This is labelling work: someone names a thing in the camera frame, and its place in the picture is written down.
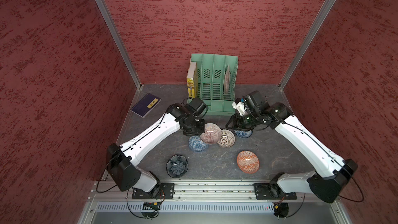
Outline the right aluminium corner post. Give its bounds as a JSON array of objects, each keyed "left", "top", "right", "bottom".
[{"left": 279, "top": 0, "right": 337, "bottom": 91}]

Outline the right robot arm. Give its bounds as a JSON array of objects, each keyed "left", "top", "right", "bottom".
[{"left": 226, "top": 98, "right": 358, "bottom": 203}]

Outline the green desk file organizer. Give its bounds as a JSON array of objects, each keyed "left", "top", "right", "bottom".
[{"left": 191, "top": 54, "right": 238, "bottom": 116}]

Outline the left base cable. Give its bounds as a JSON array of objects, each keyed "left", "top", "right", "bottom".
[{"left": 124, "top": 184, "right": 165, "bottom": 220}]

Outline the orange patterned bowl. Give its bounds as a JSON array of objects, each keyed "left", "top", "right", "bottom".
[{"left": 236, "top": 150, "right": 260, "bottom": 174}]

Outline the yellow book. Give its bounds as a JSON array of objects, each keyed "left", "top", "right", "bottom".
[{"left": 187, "top": 62, "right": 199, "bottom": 98}]

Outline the base cable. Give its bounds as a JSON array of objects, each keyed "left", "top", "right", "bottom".
[
  {"left": 273, "top": 184, "right": 310, "bottom": 218},
  {"left": 124, "top": 184, "right": 165, "bottom": 220}
]

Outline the right base cable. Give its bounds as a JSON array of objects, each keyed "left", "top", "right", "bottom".
[{"left": 273, "top": 184, "right": 310, "bottom": 218}]

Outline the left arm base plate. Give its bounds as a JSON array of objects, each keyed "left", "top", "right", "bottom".
[{"left": 132, "top": 183, "right": 175, "bottom": 200}]

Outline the left aluminium corner post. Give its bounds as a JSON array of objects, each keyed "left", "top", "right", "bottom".
[{"left": 95, "top": 0, "right": 142, "bottom": 90}]

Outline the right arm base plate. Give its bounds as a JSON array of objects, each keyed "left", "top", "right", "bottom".
[{"left": 254, "top": 183, "right": 297, "bottom": 201}]

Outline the blue floral bowl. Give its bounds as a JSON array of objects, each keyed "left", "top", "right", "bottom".
[{"left": 188, "top": 136, "right": 208, "bottom": 152}]

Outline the blue white rim bowl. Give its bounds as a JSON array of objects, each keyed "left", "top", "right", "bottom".
[{"left": 234, "top": 130, "right": 253, "bottom": 139}]

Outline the dark flower pattern bowl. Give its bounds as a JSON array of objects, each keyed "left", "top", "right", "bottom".
[{"left": 166, "top": 155, "right": 189, "bottom": 178}]

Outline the navy blue notebook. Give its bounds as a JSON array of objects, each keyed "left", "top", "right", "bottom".
[{"left": 130, "top": 93, "right": 161, "bottom": 118}]

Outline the pink thin book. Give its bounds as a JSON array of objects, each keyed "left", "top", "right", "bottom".
[{"left": 223, "top": 65, "right": 231, "bottom": 94}]

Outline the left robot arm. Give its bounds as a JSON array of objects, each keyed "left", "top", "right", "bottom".
[{"left": 104, "top": 99, "right": 208, "bottom": 198}]

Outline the white brown lattice bowl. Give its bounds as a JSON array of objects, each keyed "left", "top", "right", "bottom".
[{"left": 217, "top": 129, "right": 235, "bottom": 148}]

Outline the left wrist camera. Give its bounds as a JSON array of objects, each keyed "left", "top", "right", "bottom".
[{"left": 186, "top": 97, "right": 208, "bottom": 120}]

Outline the pink striped bowl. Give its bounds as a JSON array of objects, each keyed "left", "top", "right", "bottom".
[{"left": 200, "top": 123, "right": 222, "bottom": 145}]

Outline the aluminium corner post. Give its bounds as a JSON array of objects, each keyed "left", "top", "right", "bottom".
[
  {"left": 279, "top": 0, "right": 337, "bottom": 91},
  {"left": 95, "top": 0, "right": 142, "bottom": 90}
]

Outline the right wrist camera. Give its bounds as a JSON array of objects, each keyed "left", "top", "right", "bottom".
[{"left": 232, "top": 91, "right": 270, "bottom": 117}]

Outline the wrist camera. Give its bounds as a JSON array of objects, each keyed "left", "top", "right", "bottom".
[
  {"left": 232, "top": 91, "right": 270, "bottom": 117},
  {"left": 186, "top": 97, "right": 208, "bottom": 120}
]

